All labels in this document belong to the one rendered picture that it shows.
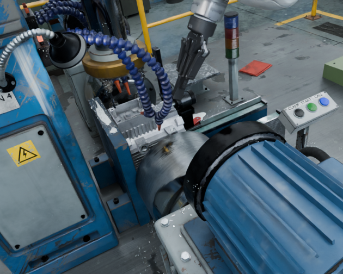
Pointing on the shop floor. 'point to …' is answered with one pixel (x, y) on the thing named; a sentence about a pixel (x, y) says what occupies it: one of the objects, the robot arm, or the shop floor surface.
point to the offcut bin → (130, 7)
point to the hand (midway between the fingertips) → (179, 87)
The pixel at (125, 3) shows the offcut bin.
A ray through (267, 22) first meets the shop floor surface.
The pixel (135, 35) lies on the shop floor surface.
